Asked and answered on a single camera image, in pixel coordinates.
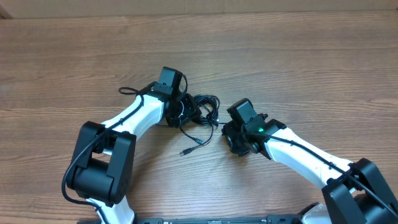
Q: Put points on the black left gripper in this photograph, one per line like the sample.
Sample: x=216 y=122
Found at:
x=191 y=109

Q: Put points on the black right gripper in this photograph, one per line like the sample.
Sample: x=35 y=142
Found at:
x=232 y=137

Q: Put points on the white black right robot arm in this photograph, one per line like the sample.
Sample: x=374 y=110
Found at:
x=354 y=192

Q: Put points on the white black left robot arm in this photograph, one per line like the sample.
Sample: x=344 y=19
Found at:
x=100 y=171

